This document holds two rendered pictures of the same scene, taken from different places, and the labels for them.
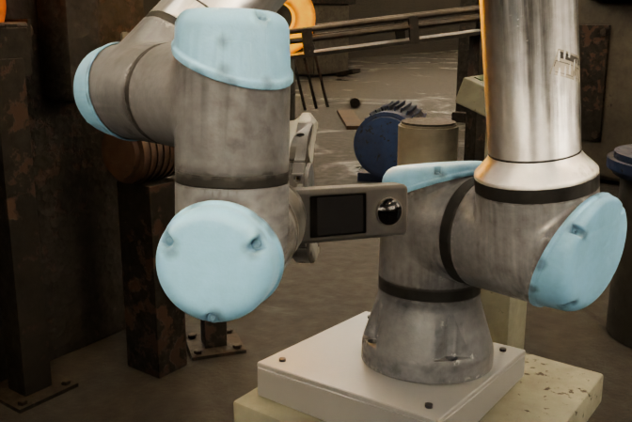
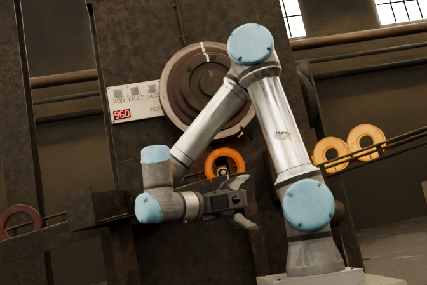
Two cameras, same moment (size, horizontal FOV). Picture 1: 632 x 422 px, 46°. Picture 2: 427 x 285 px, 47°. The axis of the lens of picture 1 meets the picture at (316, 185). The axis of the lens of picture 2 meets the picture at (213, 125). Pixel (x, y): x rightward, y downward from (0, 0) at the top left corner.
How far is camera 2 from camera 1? 101 cm
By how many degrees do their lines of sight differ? 51
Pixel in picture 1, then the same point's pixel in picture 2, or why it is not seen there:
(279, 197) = (160, 190)
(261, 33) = (150, 150)
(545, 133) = (279, 161)
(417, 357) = (290, 265)
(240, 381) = not seen: outside the picture
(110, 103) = not seen: hidden behind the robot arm
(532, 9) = (263, 120)
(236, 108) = (146, 169)
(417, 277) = (289, 231)
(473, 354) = (312, 263)
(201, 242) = (138, 202)
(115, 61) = not seen: hidden behind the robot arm
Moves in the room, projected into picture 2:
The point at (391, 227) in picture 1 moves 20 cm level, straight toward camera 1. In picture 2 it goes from (237, 204) to (171, 216)
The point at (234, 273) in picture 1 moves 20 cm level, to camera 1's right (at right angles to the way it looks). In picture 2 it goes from (142, 209) to (196, 193)
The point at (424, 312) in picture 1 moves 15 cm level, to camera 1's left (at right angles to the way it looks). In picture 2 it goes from (293, 246) to (251, 251)
